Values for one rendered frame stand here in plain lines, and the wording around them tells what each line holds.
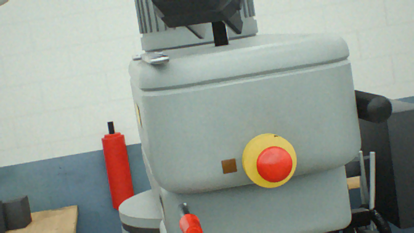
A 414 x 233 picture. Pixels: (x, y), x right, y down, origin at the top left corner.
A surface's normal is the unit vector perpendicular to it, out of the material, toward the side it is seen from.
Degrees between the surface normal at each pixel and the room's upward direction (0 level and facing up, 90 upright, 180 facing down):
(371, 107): 90
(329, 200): 90
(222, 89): 90
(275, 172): 95
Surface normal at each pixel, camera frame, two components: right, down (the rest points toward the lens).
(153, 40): -0.71, 0.19
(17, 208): -0.04, 0.12
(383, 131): -0.98, 0.17
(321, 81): 0.22, 0.08
